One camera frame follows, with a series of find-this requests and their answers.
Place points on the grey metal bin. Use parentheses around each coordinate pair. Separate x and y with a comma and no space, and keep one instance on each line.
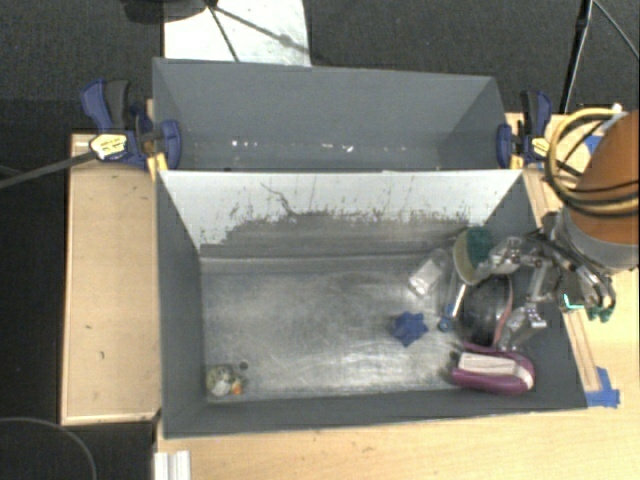
(310,308)

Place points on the green and cream scrub brush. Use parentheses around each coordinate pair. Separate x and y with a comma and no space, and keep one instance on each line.
(472,253)

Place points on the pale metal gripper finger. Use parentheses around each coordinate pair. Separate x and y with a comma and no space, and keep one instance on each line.
(522,325)
(495,260)

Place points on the black ball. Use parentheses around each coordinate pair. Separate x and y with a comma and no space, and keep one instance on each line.
(477,318)

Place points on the small mottled grey ball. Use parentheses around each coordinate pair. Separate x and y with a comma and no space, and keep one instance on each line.
(221,380)

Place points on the clear glass jar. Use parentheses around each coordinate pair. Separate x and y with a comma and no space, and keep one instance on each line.
(429,274)

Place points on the blue star-shaped toy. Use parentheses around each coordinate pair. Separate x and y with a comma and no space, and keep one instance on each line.
(409,328)

